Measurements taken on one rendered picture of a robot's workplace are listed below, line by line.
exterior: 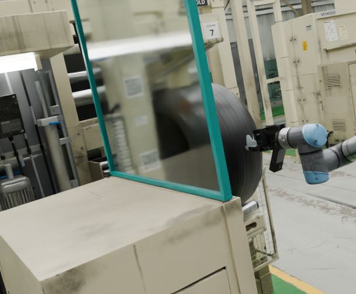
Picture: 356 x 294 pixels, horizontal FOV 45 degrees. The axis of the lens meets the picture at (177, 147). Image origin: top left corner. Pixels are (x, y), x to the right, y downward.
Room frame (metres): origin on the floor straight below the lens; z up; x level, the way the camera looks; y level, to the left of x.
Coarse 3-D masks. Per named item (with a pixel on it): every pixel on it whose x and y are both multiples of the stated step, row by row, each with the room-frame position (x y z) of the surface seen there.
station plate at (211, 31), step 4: (204, 24) 2.14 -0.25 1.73; (208, 24) 2.16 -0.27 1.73; (212, 24) 2.17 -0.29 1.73; (216, 24) 2.18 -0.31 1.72; (204, 28) 2.14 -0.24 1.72; (208, 28) 2.16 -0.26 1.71; (212, 28) 2.17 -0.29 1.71; (216, 28) 2.18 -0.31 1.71; (208, 32) 2.15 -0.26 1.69; (212, 32) 2.17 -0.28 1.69; (216, 32) 2.18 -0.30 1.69; (208, 36) 2.15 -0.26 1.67; (212, 36) 2.16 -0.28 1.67; (216, 36) 2.18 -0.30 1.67
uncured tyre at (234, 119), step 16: (224, 96) 1.71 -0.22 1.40; (224, 112) 1.64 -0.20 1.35; (240, 112) 1.67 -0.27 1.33; (224, 128) 1.59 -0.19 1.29; (240, 128) 1.62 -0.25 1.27; (256, 128) 1.69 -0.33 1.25; (224, 144) 1.57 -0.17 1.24; (240, 144) 1.60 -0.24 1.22; (240, 160) 1.59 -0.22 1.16; (256, 160) 1.64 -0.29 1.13; (240, 176) 1.60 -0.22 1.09; (256, 176) 1.65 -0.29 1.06; (240, 192) 1.64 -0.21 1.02
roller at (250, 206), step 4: (252, 200) 1.80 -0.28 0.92; (244, 204) 1.77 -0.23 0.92; (248, 204) 1.77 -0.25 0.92; (252, 204) 1.77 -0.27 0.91; (256, 204) 1.78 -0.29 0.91; (244, 208) 1.74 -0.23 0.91; (248, 208) 1.75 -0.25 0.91; (252, 208) 1.76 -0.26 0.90; (256, 208) 1.78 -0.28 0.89; (244, 212) 1.74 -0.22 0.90; (248, 212) 1.75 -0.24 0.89
